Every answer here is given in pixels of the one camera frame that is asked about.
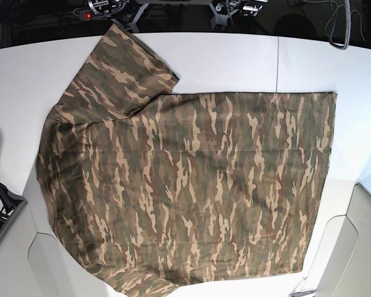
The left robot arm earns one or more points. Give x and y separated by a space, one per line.
224 11

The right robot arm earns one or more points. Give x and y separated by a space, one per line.
106 8

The black power strip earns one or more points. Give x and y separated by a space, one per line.
83 14

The camouflage T-shirt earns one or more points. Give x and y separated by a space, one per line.
149 191

